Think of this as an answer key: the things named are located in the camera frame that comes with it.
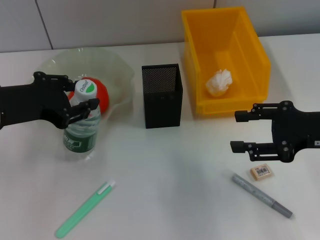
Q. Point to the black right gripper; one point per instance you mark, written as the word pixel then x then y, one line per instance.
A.
pixel 297 130

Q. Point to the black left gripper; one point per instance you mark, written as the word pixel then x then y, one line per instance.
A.
pixel 32 102

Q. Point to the orange toy fruit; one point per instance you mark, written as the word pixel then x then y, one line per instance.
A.
pixel 103 97

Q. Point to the clear bottle with green label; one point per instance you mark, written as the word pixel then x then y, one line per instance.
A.
pixel 80 140

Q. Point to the white paper ball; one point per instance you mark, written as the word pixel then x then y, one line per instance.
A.
pixel 220 83

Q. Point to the green glass fruit plate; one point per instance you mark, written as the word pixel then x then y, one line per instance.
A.
pixel 112 70

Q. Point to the beige eraser with barcode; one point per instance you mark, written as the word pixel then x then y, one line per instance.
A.
pixel 260 172

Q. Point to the grey marker pen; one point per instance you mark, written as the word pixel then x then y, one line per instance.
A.
pixel 257 195

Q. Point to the black mesh pen holder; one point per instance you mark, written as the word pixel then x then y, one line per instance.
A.
pixel 162 105

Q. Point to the green pen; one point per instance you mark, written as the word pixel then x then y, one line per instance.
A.
pixel 82 212

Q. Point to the yellow plastic bin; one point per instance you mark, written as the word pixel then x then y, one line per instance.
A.
pixel 212 50

